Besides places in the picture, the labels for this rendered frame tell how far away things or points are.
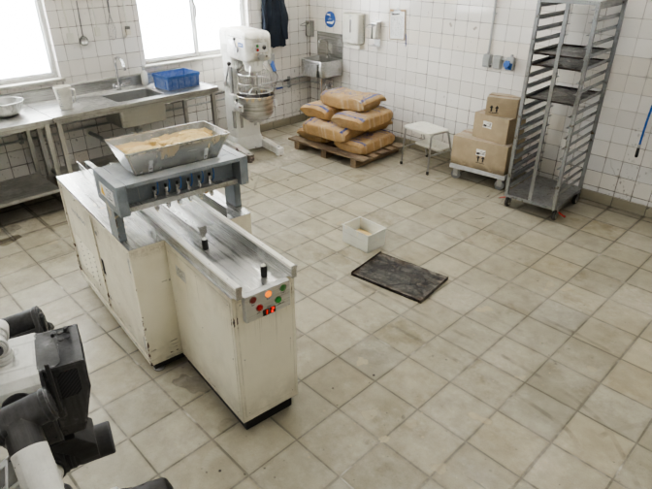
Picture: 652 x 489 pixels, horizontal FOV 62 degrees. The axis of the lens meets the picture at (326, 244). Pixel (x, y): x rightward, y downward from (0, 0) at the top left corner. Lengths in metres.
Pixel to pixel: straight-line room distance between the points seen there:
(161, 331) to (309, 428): 0.98
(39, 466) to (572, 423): 2.50
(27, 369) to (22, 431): 0.22
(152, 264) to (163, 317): 0.35
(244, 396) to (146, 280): 0.80
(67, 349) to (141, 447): 1.26
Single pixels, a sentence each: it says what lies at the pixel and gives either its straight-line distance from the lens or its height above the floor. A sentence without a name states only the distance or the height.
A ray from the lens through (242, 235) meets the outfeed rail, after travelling 2.79.
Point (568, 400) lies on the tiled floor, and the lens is 3.36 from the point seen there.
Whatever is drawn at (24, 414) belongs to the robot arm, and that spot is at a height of 1.10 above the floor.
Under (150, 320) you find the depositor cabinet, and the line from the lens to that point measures 3.13.
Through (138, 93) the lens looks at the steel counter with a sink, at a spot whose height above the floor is 0.83.
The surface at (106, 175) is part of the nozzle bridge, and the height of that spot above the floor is 1.18.
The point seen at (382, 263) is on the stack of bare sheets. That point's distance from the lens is 4.24.
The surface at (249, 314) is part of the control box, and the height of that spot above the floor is 0.74.
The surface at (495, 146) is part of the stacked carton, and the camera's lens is 5.67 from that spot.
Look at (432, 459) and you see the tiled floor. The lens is 2.87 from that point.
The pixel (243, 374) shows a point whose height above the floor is 0.40.
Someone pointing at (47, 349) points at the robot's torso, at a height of 1.11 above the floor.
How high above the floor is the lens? 2.17
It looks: 29 degrees down
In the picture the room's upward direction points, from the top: straight up
